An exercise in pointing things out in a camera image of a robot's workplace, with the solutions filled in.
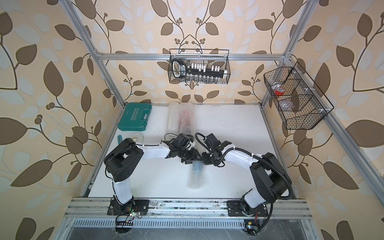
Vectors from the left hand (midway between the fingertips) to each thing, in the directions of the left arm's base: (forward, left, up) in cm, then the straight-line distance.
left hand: (199, 158), depth 88 cm
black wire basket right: (+15, -50, +31) cm, 61 cm away
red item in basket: (+25, -43, +30) cm, 59 cm away
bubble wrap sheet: (-13, +1, +3) cm, 13 cm away
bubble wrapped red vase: (+30, +8, +5) cm, 32 cm away
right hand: (-1, -4, -2) cm, 4 cm away
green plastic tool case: (+32, +47, 0) cm, 57 cm away
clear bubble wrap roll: (+27, +18, +4) cm, 32 cm away
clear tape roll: (+17, +43, -5) cm, 46 cm away
